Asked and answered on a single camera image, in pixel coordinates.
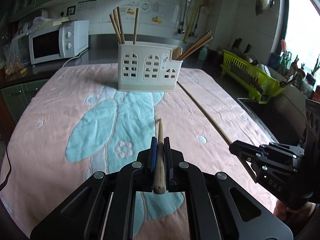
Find person's right hand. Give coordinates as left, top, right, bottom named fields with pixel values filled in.
left=273, top=200, right=316, bottom=221

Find lime green dish rack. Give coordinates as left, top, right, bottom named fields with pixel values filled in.
left=221, top=50, right=285, bottom=104

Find pink and blue towel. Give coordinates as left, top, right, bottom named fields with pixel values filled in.
left=1, top=64, right=276, bottom=235

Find clear soap dispenser bottle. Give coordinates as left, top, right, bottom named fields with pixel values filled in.
left=199, top=46, right=208, bottom=61

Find cream plastic utensil holder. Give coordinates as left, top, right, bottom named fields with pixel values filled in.
left=118, top=41, right=182, bottom=92

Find plastic bag of food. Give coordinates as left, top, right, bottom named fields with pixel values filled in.
left=4, top=39, right=29, bottom=77

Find white microwave oven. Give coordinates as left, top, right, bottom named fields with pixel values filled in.
left=28, top=20, right=89, bottom=65

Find black power cable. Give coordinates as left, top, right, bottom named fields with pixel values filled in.
left=0, top=144, right=12, bottom=193

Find yellow gas hose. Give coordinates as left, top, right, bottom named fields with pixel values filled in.
left=183, top=0, right=203, bottom=43

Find white wall power socket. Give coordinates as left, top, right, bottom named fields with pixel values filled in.
left=67, top=5, right=76, bottom=16

